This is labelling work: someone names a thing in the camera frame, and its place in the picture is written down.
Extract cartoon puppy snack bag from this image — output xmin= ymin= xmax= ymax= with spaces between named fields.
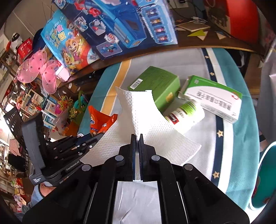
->
xmin=41 ymin=10 xmax=102 ymax=76

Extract blue toy box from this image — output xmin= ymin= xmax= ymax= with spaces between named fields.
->
xmin=52 ymin=0 xmax=179 ymax=61

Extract small pink box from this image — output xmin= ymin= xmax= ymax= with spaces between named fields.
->
xmin=55 ymin=65 xmax=70 ymax=82

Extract white paper towel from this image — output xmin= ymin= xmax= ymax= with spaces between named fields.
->
xmin=80 ymin=86 xmax=202 ymax=224

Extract red package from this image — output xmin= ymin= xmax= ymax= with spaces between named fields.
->
xmin=17 ymin=38 xmax=33 ymax=58

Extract white green supplement bottle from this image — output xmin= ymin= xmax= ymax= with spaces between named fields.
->
xmin=164 ymin=100 xmax=205 ymax=134

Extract white green medicine box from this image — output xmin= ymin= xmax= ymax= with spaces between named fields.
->
xmin=178 ymin=75 xmax=242 ymax=124

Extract dark blue cushion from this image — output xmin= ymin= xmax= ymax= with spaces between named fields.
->
xmin=32 ymin=28 xmax=47 ymax=54

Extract person's left hand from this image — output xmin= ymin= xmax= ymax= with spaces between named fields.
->
xmin=38 ymin=181 xmax=57 ymax=197

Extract shelf of toy packages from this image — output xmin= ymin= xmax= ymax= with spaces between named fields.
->
xmin=0 ymin=82 xmax=56 ymax=138

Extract tan notebook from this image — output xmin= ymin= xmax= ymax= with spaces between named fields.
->
xmin=176 ymin=22 xmax=210 ymax=32

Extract red gift bag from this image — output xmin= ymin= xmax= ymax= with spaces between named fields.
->
xmin=204 ymin=0 xmax=259 ymax=42

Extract white cable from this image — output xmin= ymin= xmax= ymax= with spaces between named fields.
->
xmin=190 ymin=16 xmax=207 ymax=24

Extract pink butterfly wings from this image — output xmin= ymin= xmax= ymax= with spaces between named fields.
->
xmin=16 ymin=50 xmax=60 ymax=95

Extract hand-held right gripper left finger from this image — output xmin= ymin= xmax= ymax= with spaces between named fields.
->
xmin=22 ymin=134 xmax=137 ymax=224

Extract yellow paper triangle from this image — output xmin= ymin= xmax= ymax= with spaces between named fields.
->
xmin=186 ymin=30 xmax=208 ymax=37

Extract orange snack wrapper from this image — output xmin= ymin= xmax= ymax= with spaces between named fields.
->
xmin=88 ymin=105 xmax=119 ymax=135

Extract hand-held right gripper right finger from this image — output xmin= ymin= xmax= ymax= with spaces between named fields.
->
xmin=139 ymin=134 xmax=250 ymax=224

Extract black perforated panel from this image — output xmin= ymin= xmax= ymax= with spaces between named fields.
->
xmin=3 ymin=106 xmax=29 ymax=151

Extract green cardboard box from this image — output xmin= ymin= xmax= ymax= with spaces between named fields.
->
xmin=127 ymin=66 xmax=181 ymax=112

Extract teal round bin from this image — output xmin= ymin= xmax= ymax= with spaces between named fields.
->
xmin=248 ymin=145 xmax=276 ymax=210

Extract dark wooden desk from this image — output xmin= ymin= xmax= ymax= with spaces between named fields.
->
xmin=58 ymin=9 xmax=265 ymax=91

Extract striped teal tablecloth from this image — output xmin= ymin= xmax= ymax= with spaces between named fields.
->
xmin=76 ymin=48 xmax=260 ymax=211

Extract colourful curly ribbon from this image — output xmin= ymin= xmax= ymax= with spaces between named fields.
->
xmin=55 ymin=96 xmax=75 ymax=114

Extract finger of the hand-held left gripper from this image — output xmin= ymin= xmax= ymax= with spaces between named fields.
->
xmin=46 ymin=132 xmax=103 ymax=152
xmin=51 ymin=141 xmax=95 ymax=166

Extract green felt bag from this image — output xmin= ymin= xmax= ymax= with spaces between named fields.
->
xmin=69 ymin=90 xmax=89 ymax=130

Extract person's left forearm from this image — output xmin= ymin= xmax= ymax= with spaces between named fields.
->
xmin=15 ymin=184 xmax=45 ymax=222

